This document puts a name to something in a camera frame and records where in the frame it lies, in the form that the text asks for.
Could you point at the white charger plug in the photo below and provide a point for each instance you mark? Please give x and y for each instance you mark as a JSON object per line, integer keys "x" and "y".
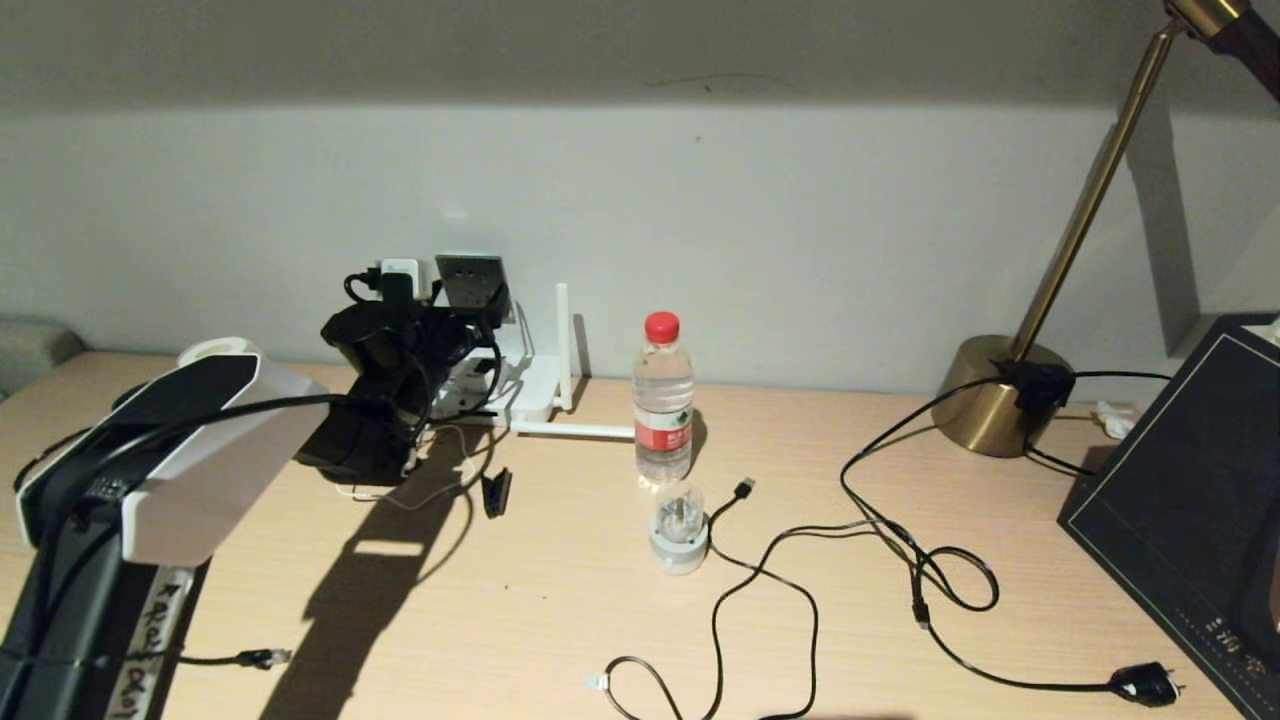
{"x": 405, "y": 278}

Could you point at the red capped water bottle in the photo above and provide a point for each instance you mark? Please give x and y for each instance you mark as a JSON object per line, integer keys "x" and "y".
{"x": 663, "y": 400}

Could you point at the small black clip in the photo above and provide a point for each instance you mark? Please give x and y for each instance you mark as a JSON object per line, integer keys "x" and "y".
{"x": 495, "y": 492}

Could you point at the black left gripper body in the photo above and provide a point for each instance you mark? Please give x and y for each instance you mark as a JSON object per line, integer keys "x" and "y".
{"x": 445, "y": 345}

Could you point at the crumpled white tissue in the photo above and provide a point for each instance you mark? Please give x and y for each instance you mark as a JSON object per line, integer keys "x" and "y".
{"x": 1112, "y": 420}

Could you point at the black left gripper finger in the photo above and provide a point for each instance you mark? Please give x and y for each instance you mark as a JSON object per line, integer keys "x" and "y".
{"x": 496, "y": 305}
{"x": 448, "y": 312}

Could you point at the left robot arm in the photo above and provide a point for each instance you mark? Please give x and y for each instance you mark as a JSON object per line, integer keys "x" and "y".
{"x": 200, "y": 470}

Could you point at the gold desk lamp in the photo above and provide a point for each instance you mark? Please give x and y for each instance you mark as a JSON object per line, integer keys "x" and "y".
{"x": 985, "y": 410}

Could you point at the black box on lamp base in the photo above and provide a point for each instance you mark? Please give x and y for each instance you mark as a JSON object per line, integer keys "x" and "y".
{"x": 1035, "y": 385}

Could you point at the white tape roll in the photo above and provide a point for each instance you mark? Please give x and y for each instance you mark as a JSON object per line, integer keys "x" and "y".
{"x": 215, "y": 347}

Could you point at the clear dome grey base gadget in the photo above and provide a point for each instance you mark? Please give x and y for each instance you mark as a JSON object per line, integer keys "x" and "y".
{"x": 679, "y": 545}

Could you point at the grey cushion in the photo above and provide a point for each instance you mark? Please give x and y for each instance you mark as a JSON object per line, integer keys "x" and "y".
{"x": 35, "y": 355}

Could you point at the grey wall socket plate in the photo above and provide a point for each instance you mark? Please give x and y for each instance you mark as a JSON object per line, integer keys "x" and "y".
{"x": 462, "y": 272}

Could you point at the white router with antennas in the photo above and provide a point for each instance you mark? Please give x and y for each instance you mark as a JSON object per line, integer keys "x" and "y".
{"x": 563, "y": 345}

